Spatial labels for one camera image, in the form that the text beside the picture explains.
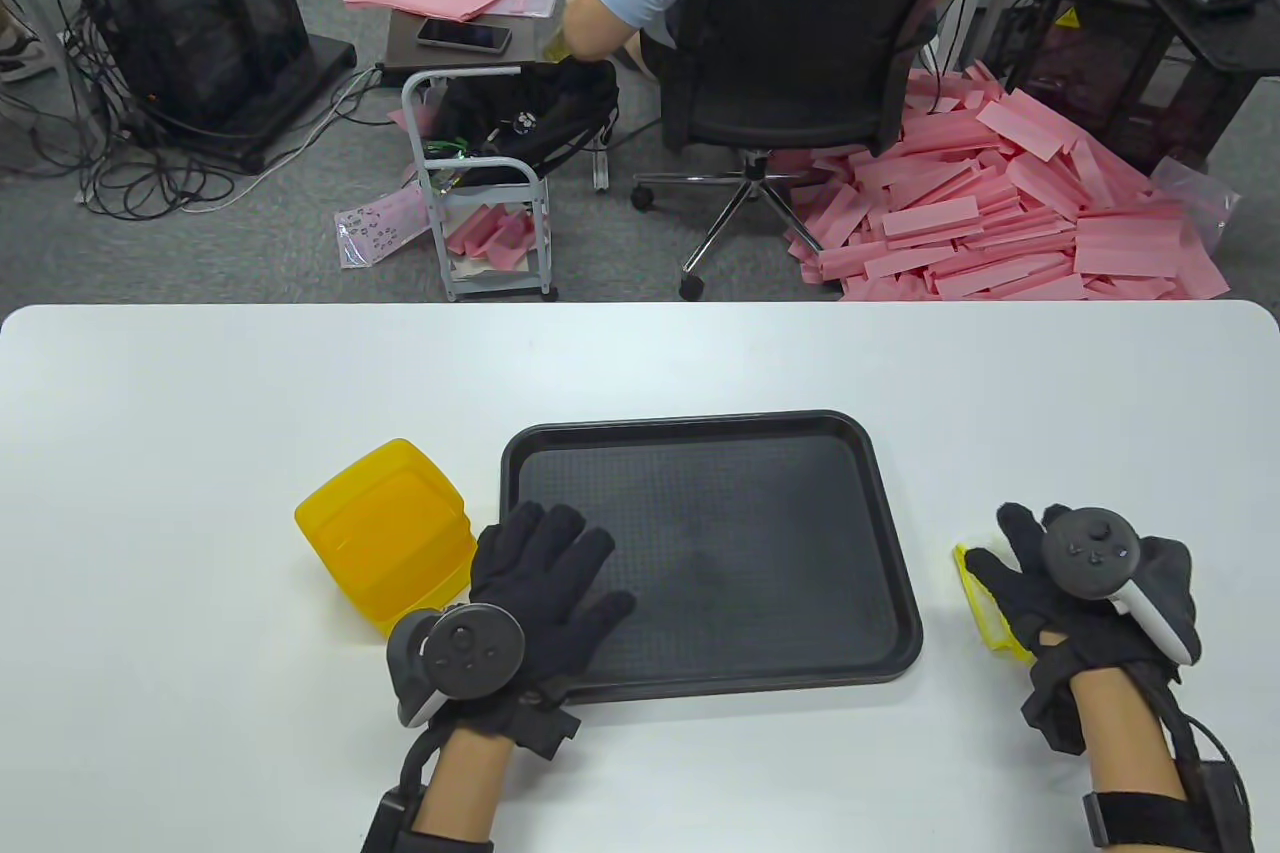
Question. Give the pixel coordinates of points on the black smartphone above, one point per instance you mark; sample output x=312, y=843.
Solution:
x=463, y=36

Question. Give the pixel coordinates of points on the person's right hand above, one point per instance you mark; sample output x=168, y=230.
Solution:
x=1030, y=603

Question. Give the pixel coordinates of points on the black bag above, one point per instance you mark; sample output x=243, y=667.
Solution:
x=560, y=103

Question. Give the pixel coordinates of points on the clear crumpled plastic bag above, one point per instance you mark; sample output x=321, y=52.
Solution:
x=1205, y=198

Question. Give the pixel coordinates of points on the black keyboard stand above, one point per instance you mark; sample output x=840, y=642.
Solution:
x=1235, y=38

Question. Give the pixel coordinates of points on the yellow plastic food container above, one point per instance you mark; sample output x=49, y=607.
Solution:
x=370, y=513
x=430, y=608
x=467, y=533

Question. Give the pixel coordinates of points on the person's right forearm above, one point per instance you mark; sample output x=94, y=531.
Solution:
x=1130, y=743

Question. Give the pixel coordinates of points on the white rolling cart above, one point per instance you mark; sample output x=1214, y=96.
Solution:
x=500, y=286

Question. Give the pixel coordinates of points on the person's left hand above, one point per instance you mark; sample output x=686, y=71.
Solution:
x=550, y=593

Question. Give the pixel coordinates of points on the black sensor box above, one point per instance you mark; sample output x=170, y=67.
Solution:
x=390, y=823
x=1225, y=803

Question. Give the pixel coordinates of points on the white yellow dish cloth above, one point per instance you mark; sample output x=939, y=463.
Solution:
x=985, y=623

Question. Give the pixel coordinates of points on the printed plastic bag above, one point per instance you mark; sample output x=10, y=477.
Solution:
x=375, y=228

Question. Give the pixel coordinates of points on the black mesh office chair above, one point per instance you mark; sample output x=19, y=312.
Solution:
x=790, y=83

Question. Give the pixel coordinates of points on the pile of pink foam strips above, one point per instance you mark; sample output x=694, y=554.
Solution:
x=1000, y=213

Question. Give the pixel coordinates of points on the person's left forearm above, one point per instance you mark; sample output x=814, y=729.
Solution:
x=465, y=783

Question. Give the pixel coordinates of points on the black plastic tray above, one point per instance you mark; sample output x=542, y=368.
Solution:
x=750, y=543

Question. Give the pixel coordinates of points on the pink foam strips bundle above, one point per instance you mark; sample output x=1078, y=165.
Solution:
x=490, y=233

